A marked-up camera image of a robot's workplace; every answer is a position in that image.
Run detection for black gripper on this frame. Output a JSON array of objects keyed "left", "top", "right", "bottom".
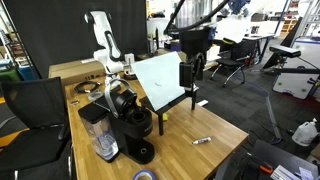
[{"left": 179, "top": 51, "right": 206, "bottom": 89}]

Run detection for black white marker pen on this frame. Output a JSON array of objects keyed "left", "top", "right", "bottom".
[{"left": 191, "top": 136, "right": 213, "bottom": 146}]

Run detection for white whiteboard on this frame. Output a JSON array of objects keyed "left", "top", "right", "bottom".
[{"left": 131, "top": 51, "right": 198, "bottom": 113}]

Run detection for white paper label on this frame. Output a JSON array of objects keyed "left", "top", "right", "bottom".
[{"left": 197, "top": 99, "right": 210, "bottom": 108}]

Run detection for small white box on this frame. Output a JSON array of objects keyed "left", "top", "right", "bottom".
[{"left": 205, "top": 44, "right": 221, "bottom": 62}]

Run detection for grey tape roll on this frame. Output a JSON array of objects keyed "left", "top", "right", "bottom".
[{"left": 87, "top": 91, "right": 105, "bottom": 103}]

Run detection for brown cardboard box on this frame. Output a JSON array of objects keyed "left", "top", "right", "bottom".
[{"left": 48, "top": 59, "right": 108, "bottom": 88}]

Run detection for black mesh office chair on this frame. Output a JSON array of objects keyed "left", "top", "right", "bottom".
[
  {"left": 209, "top": 37, "right": 256, "bottom": 88},
  {"left": 0, "top": 76, "right": 74, "bottom": 180}
]

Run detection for black coffee machine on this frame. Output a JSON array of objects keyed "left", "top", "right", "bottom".
[{"left": 77, "top": 78, "right": 156, "bottom": 165}]

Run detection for black backdrop curtain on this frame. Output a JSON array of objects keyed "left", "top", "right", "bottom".
[{"left": 2, "top": 0, "right": 150, "bottom": 80}]

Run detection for white office desk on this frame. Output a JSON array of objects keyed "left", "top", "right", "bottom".
[{"left": 215, "top": 13, "right": 278, "bottom": 64}]

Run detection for blue tape roll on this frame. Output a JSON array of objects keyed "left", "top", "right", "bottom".
[{"left": 132, "top": 169, "right": 157, "bottom": 180}]

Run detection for blue storage bin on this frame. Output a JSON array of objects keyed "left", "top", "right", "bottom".
[{"left": 16, "top": 65, "right": 38, "bottom": 81}]

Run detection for white machine cabinet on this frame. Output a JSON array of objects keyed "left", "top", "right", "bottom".
[{"left": 272, "top": 36, "right": 320, "bottom": 100}]

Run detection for metal shelf rack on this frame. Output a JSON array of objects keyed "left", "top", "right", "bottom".
[{"left": 0, "top": 9, "right": 34, "bottom": 81}]

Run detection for small orange tool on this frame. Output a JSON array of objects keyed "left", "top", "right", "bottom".
[{"left": 259, "top": 164, "right": 274, "bottom": 175}]

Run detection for white plastic jug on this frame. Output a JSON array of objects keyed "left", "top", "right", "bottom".
[{"left": 291, "top": 117, "right": 320, "bottom": 148}]

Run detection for white paper sheets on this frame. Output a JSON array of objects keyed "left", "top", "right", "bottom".
[{"left": 269, "top": 164, "right": 316, "bottom": 180}]

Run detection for black coiled cable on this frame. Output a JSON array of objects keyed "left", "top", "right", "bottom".
[{"left": 73, "top": 80, "right": 102, "bottom": 95}]

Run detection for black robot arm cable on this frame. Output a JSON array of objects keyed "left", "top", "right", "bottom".
[{"left": 163, "top": 0, "right": 232, "bottom": 35}]

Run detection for grey floor cable cover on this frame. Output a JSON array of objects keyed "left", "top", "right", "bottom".
[{"left": 246, "top": 81, "right": 284, "bottom": 145}]

